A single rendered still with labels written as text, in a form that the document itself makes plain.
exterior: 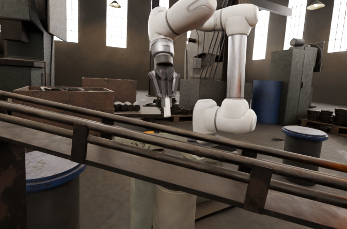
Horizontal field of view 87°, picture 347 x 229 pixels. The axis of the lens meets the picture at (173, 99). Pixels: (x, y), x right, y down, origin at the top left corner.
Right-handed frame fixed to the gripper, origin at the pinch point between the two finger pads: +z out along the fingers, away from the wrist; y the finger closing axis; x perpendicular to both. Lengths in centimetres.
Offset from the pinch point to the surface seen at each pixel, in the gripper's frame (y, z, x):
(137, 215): -10.9, 35.9, 6.6
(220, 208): 48, 55, 43
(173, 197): -6.2, 26.1, -15.9
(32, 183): -44, 23, 19
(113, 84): 8, -106, 298
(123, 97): 27, -83, 308
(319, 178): -1, 18, -49
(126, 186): -3, 42, 85
